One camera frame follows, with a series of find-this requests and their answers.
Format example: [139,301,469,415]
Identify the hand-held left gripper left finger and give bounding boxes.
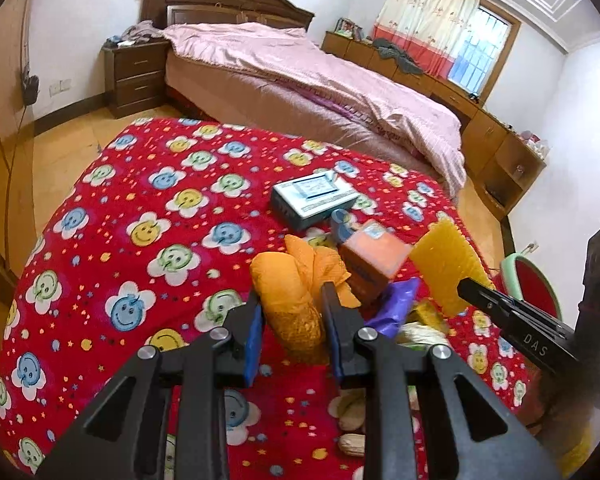
[35,290,266,480]

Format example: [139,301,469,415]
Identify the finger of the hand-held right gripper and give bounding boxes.
[456,278,528,333]

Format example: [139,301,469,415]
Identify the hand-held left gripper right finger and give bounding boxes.
[321,282,561,480]

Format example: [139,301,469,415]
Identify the red bin with green rim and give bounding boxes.
[500,254,563,321]

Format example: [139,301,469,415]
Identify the yellow honeycomb sponge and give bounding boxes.
[409,217,496,318]

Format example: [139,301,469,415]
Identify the orange mesh bag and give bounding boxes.
[250,234,366,366]

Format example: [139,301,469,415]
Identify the white medicine box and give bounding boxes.
[271,170,358,233]

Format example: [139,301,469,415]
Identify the person's right hand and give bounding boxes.
[530,367,600,441]

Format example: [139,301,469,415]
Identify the yellow wrapper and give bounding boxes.
[414,300,449,333]

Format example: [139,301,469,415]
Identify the pale peanut shell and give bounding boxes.
[337,392,368,433]

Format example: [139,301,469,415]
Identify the crumpled white green wrapper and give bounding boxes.
[395,322,451,348]

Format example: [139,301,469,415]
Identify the purple wrapper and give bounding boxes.
[365,279,421,341]

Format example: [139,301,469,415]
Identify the brown peanut shell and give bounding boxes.
[337,432,368,458]

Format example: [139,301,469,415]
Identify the orange cardboard box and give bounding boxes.
[340,220,412,306]

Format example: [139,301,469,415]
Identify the small blue bottle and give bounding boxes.
[330,208,361,246]

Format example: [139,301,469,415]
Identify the white pink items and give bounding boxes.
[520,130,551,158]

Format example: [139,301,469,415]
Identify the long wooden cabinet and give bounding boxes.
[322,30,548,221]

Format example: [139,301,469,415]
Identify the red flower-printed blanket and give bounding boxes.
[0,117,531,480]

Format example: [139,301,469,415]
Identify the window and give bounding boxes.
[447,2,521,101]

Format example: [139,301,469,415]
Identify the grey clothes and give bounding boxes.
[372,37,423,77]

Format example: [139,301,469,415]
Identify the pink blanket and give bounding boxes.
[160,22,468,198]

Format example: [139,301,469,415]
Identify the dark wooden nightstand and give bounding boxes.
[101,40,173,120]

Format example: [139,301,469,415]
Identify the patterned curtain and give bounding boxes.
[372,0,481,81]

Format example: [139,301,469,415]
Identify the stack of books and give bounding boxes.
[336,17,366,40]

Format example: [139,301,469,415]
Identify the wooden wardrobe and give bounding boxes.
[0,0,46,306]

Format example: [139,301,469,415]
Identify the pile of clothes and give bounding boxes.
[107,20,166,47]

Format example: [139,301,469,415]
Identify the wooden bed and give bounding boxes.
[140,0,468,201]

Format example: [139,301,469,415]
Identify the black hanging bag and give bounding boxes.
[21,62,40,106]

